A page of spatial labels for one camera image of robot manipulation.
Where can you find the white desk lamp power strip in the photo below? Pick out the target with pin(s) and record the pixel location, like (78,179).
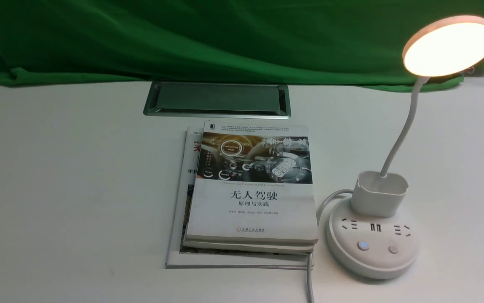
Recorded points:
(368,232)

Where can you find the white autonomous driving book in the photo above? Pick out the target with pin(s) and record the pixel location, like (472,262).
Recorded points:
(253,184)

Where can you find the large bottom white book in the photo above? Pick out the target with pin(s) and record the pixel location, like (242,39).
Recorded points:
(180,256)

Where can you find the green backdrop cloth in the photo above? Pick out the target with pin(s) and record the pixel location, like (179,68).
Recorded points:
(295,42)

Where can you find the silver desk cable hatch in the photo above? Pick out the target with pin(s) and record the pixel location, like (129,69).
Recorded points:
(218,100)

